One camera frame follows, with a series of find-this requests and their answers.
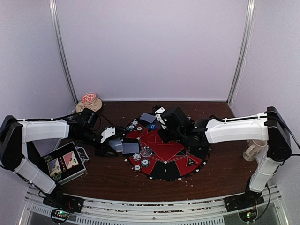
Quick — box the blue playing card deck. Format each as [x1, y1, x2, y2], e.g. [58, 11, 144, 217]
[108, 138, 123, 153]

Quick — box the blue small blind button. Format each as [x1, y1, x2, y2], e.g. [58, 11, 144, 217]
[148, 123, 157, 130]

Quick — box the dealt card sector three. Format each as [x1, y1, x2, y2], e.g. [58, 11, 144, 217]
[122, 142, 140, 154]

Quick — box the dealt card sector five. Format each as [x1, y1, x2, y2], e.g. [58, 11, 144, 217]
[140, 113, 156, 123]

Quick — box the brown hundred chip sector two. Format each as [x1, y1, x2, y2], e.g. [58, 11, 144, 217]
[133, 165, 141, 172]

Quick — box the black triangle all-in marker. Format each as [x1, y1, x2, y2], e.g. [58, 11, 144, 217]
[186, 157, 198, 167]

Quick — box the clear acrylic dealer button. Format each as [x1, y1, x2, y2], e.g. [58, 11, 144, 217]
[140, 146, 153, 157]

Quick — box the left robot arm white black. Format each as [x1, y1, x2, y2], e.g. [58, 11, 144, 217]
[0, 109, 127, 210]

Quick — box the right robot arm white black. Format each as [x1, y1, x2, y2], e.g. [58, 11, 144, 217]
[153, 106, 296, 211]

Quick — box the round red black poker mat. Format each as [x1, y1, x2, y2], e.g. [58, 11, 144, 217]
[122, 118, 211, 181]

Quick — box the aluminium poker case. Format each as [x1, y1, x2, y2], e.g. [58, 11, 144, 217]
[43, 142, 90, 185]

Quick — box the round wooden plate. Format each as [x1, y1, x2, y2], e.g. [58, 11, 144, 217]
[75, 98, 103, 113]

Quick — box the red white patterned bowl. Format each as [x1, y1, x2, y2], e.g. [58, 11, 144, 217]
[81, 92, 97, 104]

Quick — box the cream ceramic mug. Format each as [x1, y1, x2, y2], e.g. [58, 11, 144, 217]
[243, 140, 267, 162]

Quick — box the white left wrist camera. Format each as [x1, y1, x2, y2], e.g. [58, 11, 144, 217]
[100, 127, 116, 143]

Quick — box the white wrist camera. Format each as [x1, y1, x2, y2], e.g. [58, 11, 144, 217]
[100, 127, 116, 143]
[152, 105, 165, 126]

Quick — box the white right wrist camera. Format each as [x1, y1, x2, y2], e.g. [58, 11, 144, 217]
[152, 105, 165, 126]

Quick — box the front aluminium rail base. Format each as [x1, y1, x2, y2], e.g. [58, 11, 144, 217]
[18, 192, 291, 225]

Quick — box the right aluminium frame post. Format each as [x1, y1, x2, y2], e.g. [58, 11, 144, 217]
[227, 0, 256, 106]

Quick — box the aluminium frame post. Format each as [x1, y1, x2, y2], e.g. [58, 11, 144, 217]
[49, 0, 78, 105]
[227, 0, 256, 106]

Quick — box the left aluminium frame post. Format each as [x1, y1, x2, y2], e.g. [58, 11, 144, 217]
[49, 0, 78, 105]

